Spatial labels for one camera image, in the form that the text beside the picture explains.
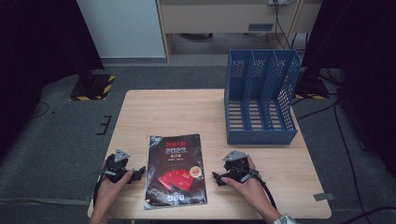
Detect black curtain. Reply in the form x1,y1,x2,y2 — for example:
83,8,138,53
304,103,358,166
301,0,396,178
0,0,105,158

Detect grey tape strip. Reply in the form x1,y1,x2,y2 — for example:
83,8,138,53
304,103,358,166
312,192,335,202

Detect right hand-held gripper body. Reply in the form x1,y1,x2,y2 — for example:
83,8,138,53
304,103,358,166
222,149,251,183

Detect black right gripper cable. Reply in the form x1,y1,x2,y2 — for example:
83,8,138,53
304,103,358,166
232,167,278,210

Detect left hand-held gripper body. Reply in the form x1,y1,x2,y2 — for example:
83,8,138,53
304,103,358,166
104,148,135,184

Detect black stand with striped base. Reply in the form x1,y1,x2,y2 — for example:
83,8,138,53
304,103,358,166
69,54,117,102
293,66,330,101

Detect black glossy book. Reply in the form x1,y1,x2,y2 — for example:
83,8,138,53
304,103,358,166
144,133,208,210

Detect black hanging desk cables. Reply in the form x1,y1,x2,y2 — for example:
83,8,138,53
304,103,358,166
273,3,293,49

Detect blue plastic file rack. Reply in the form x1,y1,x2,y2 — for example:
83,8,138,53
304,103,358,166
223,49,302,146

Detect thin black floor cable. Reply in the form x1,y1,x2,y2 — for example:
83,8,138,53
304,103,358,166
30,101,51,119

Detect beige office desk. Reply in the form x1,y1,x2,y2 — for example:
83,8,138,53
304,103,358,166
155,0,323,63

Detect white partition panel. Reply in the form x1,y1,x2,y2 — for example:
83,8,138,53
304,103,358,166
77,0,166,59

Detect person's left hand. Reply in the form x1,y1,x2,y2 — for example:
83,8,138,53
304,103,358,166
92,168,135,213

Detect person's right hand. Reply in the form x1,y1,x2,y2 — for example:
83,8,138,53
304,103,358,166
220,156,272,213

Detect grey desk label plate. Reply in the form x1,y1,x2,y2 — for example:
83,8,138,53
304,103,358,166
247,22,275,33

